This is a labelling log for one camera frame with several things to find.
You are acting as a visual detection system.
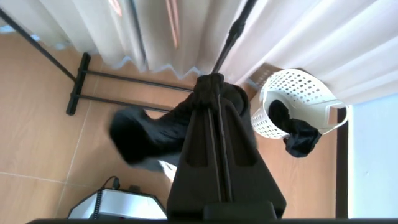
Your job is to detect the black drawstring shorts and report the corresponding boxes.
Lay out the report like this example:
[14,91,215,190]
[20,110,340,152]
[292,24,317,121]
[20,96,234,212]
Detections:
[108,72,259,184]

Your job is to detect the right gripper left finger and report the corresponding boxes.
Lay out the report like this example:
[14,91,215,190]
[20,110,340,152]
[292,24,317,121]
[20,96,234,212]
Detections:
[166,105,227,219]

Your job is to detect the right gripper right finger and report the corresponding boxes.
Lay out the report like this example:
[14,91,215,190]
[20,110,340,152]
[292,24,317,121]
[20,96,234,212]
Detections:
[216,96,287,219]

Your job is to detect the white laundry basket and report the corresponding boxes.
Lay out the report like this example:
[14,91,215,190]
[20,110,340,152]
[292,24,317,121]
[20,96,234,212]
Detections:
[249,68,349,140]

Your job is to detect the black garment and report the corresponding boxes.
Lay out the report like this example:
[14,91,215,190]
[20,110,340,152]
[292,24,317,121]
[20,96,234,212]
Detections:
[267,99,323,159]

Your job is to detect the black clothes rack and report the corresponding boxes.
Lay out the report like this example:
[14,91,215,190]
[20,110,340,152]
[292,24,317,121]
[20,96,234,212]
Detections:
[0,0,259,117]

